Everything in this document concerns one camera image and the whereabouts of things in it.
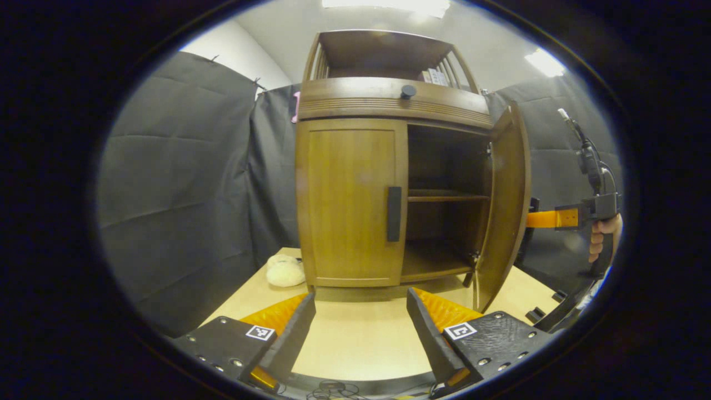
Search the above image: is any black door handle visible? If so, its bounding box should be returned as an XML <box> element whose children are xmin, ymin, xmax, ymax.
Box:
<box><xmin>387</xmin><ymin>186</ymin><xmax>402</xmax><ymax>242</ymax></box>
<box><xmin>519</xmin><ymin>196</ymin><xmax>540</xmax><ymax>262</ymax></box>

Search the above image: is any wooden inner shelf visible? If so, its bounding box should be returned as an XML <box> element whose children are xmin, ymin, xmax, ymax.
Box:
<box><xmin>407</xmin><ymin>189</ymin><xmax>490</xmax><ymax>202</ymax></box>

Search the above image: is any cream plush toy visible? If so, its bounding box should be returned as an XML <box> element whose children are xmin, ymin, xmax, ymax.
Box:
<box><xmin>266</xmin><ymin>254</ymin><xmax>307</xmax><ymax>288</ymax></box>

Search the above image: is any small ceiling light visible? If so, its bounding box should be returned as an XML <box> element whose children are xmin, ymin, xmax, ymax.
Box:
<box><xmin>525</xmin><ymin>48</ymin><xmax>567</xmax><ymax>77</ymax></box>

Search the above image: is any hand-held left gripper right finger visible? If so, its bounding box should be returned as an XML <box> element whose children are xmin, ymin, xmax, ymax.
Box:
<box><xmin>407</xmin><ymin>287</ymin><xmax>556</xmax><ymax>396</ymax></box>

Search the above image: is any black backdrop cloth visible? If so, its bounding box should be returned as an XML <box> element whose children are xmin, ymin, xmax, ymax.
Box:
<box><xmin>97</xmin><ymin>51</ymin><xmax>623</xmax><ymax>337</ymax></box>

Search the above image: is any wooden cabinet door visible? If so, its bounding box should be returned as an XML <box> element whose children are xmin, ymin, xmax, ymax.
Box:
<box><xmin>475</xmin><ymin>102</ymin><xmax>532</xmax><ymax>313</ymax></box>
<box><xmin>296</xmin><ymin>118</ymin><xmax>409</xmax><ymax>288</ymax></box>

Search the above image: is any black left door handle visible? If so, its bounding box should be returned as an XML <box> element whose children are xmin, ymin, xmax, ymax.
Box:
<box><xmin>387</xmin><ymin>186</ymin><xmax>402</xmax><ymax>242</ymax></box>

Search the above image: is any wooden double-door shoe cabinet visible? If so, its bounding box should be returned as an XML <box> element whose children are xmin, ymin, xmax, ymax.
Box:
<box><xmin>294</xmin><ymin>29</ymin><xmax>532</xmax><ymax>313</ymax></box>

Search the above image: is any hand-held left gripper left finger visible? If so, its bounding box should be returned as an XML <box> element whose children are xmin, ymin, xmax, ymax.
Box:
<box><xmin>172</xmin><ymin>293</ymin><xmax>317</xmax><ymax>392</ymax></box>

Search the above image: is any black right door handle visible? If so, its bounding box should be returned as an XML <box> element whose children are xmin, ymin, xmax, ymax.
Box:
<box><xmin>519</xmin><ymin>196</ymin><xmax>540</xmax><ymax>262</ymax></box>

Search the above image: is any large ceiling light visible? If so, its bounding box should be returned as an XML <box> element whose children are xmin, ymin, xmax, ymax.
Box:
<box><xmin>322</xmin><ymin>0</ymin><xmax>450</xmax><ymax>17</ymax></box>

